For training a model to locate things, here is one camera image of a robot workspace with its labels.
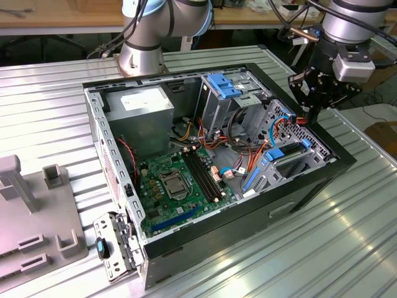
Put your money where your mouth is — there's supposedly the blue disk data wire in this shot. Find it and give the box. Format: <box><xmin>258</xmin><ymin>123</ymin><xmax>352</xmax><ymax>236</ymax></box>
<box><xmin>268</xmin><ymin>116</ymin><xmax>295</xmax><ymax>147</ymax></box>

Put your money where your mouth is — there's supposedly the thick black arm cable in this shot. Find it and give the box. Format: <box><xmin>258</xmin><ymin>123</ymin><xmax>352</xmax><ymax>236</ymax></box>
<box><xmin>268</xmin><ymin>0</ymin><xmax>397</xmax><ymax>43</ymax></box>

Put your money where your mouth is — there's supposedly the silver expansion slot bracket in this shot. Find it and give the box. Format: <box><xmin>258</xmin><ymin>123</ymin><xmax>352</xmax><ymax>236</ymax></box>
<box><xmin>92</xmin><ymin>210</ymin><xmax>146</xmax><ymax>283</ymax></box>

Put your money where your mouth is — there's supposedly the black floor cable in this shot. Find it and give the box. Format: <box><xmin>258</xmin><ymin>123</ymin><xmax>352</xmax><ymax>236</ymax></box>
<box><xmin>362</xmin><ymin>89</ymin><xmax>391</xmax><ymax>108</ymax></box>

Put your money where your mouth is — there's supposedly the blue expansion slot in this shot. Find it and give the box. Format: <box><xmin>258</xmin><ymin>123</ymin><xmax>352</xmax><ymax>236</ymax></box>
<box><xmin>151</xmin><ymin>207</ymin><xmax>199</xmax><ymax>233</ymax></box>

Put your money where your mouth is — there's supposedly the white cardboard box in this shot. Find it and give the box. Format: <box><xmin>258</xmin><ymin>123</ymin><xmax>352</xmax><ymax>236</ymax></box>
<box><xmin>297</xmin><ymin>4</ymin><xmax>321</xmax><ymax>18</ymax></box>

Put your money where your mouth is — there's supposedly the grey hanging cable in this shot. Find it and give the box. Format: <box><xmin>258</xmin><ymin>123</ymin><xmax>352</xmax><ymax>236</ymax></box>
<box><xmin>86</xmin><ymin>0</ymin><xmax>149</xmax><ymax>60</ymax></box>

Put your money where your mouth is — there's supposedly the purple white wire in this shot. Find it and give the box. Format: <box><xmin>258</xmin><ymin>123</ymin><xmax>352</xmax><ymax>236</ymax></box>
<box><xmin>232</xmin><ymin>155</ymin><xmax>249</xmax><ymax>176</ymax></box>

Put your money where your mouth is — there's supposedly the silver CPU socket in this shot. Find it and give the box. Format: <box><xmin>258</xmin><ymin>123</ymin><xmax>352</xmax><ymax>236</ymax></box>
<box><xmin>158</xmin><ymin>173</ymin><xmax>190</xmax><ymax>201</ymax></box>

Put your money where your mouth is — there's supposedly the brown cardboard box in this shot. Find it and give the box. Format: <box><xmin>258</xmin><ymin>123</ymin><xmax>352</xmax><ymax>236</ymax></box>
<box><xmin>363</xmin><ymin>122</ymin><xmax>397</xmax><ymax>153</ymax></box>

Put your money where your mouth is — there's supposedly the green motherboard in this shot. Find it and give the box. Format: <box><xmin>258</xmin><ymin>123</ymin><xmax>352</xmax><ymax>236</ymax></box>
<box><xmin>138</xmin><ymin>145</ymin><xmax>239</xmax><ymax>238</ymax></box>

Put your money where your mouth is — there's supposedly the long wooden desk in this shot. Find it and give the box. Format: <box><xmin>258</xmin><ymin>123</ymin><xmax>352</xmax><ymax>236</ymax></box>
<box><xmin>0</xmin><ymin>0</ymin><xmax>397</xmax><ymax>37</ymax></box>

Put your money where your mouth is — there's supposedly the black wire loop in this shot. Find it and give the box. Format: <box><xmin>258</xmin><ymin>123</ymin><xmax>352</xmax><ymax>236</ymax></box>
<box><xmin>227</xmin><ymin>107</ymin><xmax>252</xmax><ymax>153</ymax></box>

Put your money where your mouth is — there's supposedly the black and blue bracket latch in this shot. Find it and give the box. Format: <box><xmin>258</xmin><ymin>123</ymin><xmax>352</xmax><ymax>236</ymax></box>
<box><xmin>96</xmin><ymin>237</ymin><xmax>111</xmax><ymax>260</ymax></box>

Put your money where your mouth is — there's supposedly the red black twisted wire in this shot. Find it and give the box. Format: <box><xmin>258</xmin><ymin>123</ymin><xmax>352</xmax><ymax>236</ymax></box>
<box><xmin>118</xmin><ymin>136</ymin><xmax>140</xmax><ymax>184</ymax></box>

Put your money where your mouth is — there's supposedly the yellow black wire bundle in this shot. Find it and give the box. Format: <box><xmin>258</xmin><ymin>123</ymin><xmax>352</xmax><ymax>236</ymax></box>
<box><xmin>172</xmin><ymin>117</ymin><xmax>194</xmax><ymax>141</ymax></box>

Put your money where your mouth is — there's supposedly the hard disk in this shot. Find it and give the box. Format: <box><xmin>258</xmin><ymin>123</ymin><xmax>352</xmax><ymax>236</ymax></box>
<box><xmin>243</xmin><ymin>138</ymin><xmax>313</xmax><ymax>194</ymax></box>

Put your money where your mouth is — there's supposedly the grey power supply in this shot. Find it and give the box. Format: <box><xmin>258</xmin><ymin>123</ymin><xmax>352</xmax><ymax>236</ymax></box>
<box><xmin>104</xmin><ymin>85</ymin><xmax>175</xmax><ymax>162</ymax></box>

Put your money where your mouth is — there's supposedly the silver optical drive cage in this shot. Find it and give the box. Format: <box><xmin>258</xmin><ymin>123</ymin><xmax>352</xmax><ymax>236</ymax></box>
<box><xmin>197</xmin><ymin>70</ymin><xmax>272</xmax><ymax>140</ymax></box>

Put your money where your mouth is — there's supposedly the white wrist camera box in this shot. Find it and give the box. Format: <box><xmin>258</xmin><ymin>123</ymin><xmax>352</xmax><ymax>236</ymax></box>
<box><xmin>332</xmin><ymin>46</ymin><xmax>377</xmax><ymax>84</ymax></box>

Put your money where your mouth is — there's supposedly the black open PC case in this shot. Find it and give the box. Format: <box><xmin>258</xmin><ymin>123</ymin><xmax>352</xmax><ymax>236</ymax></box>
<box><xmin>82</xmin><ymin>61</ymin><xmax>357</xmax><ymax>291</ymax></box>

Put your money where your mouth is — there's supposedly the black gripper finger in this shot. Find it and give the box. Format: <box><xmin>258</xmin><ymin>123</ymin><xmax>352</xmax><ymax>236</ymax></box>
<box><xmin>288</xmin><ymin>68</ymin><xmax>313</xmax><ymax>124</ymax></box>
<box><xmin>311</xmin><ymin>83</ymin><xmax>363</xmax><ymax>125</ymax></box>

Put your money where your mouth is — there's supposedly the silver disk bay cage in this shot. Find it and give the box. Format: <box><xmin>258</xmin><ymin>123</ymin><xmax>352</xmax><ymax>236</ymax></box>
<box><xmin>240</xmin><ymin>98</ymin><xmax>338</xmax><ymax>199</ymax></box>

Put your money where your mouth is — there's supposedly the orange red wire bundle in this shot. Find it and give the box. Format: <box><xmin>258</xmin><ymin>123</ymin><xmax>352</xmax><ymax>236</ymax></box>
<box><xmin>197</xmin><ymin>117</ymin><xmax>231</xmax><ymax>153</ymax></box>

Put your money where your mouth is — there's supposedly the black RAM slot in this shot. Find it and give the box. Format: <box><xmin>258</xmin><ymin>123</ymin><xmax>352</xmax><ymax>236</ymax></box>
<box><xmin>189</xmin><ymin>149</ymin><xmax>223</xmax><ymax>199</ymax></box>
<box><xmin>181</xmin><ymin>151</ymin><xmax>215</xmax><ymax>202</ymax></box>
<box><xmin>193</xmin><ymin>148</ymin><xmax>226</xmax><ymax>198</ymax></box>
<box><xmin>185</xmin><ymin>150</ymin><xmax>219</xmax><ymax>201</ymax></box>

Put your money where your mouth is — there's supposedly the blue drive cage latch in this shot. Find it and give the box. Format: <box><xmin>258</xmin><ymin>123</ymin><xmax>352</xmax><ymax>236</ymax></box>
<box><xmin>208</xmin><ymin>73</ymin><xmax>244</xmax><ymax>99</ymax></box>

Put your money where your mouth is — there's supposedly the grey parts rack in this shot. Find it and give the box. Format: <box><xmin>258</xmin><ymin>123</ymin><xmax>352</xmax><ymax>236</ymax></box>
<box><xmin>0</xmin><ymin>155</ymin><xmax>91</xmax><ymax>294</ymax></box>

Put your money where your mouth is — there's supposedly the short pale blue wire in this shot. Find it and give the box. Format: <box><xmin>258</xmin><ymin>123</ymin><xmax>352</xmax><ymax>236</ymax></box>
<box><xmin>220</xmin><ymin>166</ymin><xmax>241</xmax><ymax>179</ymax></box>

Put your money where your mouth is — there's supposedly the grey metal frame table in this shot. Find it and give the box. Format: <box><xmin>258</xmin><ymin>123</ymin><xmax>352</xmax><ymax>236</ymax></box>
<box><xmin>370</xmin><ymin>35</ymin><xmax>397</xmax><ymax>91</ymax></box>

